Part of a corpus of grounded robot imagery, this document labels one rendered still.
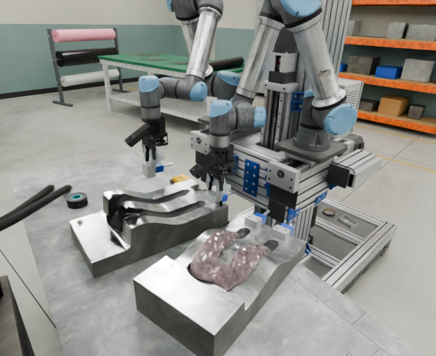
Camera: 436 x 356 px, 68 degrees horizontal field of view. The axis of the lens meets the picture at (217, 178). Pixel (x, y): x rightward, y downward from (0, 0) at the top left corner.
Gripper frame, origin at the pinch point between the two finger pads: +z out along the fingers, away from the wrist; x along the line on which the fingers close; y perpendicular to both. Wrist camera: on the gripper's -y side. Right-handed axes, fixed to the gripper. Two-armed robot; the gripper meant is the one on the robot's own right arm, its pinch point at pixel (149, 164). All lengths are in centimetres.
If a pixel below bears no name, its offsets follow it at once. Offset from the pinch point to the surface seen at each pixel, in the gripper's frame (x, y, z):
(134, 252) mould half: -36.0, -22.8, 10.8
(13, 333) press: -42, -58, 16
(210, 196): -30.8, 9.8, 3.4
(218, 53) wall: 545, 431, 23
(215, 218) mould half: -36.1, 8.4, 9.7
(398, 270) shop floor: -53, 152, 95
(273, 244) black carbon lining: -58, 16, 10
